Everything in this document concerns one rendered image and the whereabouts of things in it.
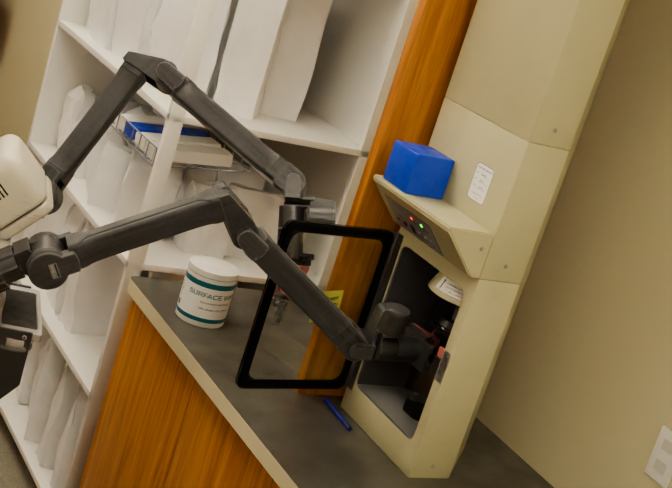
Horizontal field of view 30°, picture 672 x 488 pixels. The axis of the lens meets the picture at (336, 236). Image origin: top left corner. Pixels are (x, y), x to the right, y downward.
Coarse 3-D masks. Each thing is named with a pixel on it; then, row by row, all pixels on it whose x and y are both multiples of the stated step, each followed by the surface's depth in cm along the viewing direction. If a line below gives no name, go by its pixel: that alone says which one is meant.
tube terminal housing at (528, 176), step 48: (432, 144) 277; (480, 144) 263; (528, 144) 250; (576, 144) 274; (528, 192) 255; (528, 240) 260; (480, 288) 259; (480, 336) 264; (432, 384) 267; (480, 384) 269; (384, 432) 279; (432, 432) 268
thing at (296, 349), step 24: (312, 240) 270; (336, 240) 273; (360, 240) 277; (312, 264) 272; (336, 264) 276; (360, 264) 280; (264, 288) 268; (336, 288) 279; (360, 288) 283; (288, 312) 274; (360, 312) 286; (264, 336) 273; (288, 336) 277; (312, 336) 281; (264, 360) 276; (288, 360) 279; (312, 360) 284; (336, 360) 288
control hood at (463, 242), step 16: (384, 192) 274; (400, 192) 266; (416, 208) 260; (432, 208) 260; (448, 208) 265; (432, 224) 256; (448, 224) 251; (464, 224) 255; (448, 240) 253; (464, 240) 252; (480, 240) 254; (448, 256) 260; (464, 256) 254; (480, 256) 256; (464, 272) 257; (480, 272) 257
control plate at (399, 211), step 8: (392, 200) 272; (392, 208) 276; (400, 208) 270; (400, 216) 274; (408, 216) 268; (400, 224) 278; (408, 224) 272; (416, 224) 267; (424, 224) 261; (416, 232) 270; (424, 232) 265; (424, 240) 269; (432, 240) 263
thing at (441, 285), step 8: (440, 272) 275; (432, 280) 276; (440, 280) 273; (448, 280) 271; (432, 288) 273; (440, 288) 271; (448, 288) 270; (456, 288) 269; (440, 296) 270; (448, 296) 270; (456, 296) 269; (456, 304) 269
